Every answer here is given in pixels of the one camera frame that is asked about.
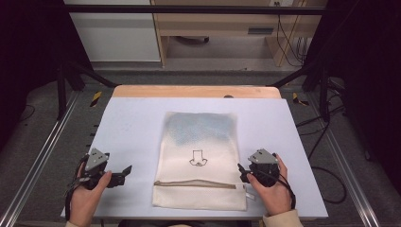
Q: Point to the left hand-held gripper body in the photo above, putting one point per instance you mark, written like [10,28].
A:
[96,160]

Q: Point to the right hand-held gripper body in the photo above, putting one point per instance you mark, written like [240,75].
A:
[264,165]

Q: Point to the cream mesh laundry bag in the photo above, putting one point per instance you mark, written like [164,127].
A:
[198,176]

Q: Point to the person's right hand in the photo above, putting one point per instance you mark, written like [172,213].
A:
[272,197]

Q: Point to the person's left hand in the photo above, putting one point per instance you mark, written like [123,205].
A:
[85,201]

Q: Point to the pale blue cloth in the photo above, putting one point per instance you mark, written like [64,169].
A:
[198,127]

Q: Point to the black metal stand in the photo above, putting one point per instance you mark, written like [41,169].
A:
[61,91]
[323,94]

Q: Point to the wooden table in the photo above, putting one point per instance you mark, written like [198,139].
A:
[189,91]

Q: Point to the black curtain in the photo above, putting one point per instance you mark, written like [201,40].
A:
[28,56]
[369,63]

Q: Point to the white cabinet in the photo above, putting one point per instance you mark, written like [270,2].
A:
[116,34]

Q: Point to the light wooden desk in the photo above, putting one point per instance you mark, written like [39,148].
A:
[217,22]

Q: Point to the aluminium rail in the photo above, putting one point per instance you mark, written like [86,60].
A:
[343,160]
[38,160]

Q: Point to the black horizontal frame bar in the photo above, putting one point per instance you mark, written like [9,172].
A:
[189,9]

